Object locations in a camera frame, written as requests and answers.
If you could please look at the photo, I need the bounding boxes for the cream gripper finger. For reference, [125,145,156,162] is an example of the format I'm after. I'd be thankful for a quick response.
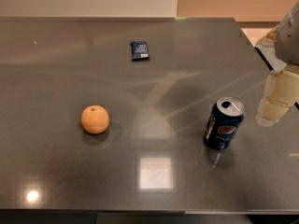
[256,64,299,127]

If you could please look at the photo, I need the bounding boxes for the blue pepsi can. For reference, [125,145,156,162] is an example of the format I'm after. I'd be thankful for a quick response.
[203,97,245,150]

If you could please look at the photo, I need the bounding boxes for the blue rxbar blueberry packet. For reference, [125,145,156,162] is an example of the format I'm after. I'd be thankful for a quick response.
[130,41,150,61]

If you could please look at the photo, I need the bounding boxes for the grey side counter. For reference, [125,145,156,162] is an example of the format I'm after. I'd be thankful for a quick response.
[254,28,299,110]

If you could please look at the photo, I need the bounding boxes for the orange fruit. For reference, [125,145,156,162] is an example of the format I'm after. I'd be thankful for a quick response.
[80,105,109,134]

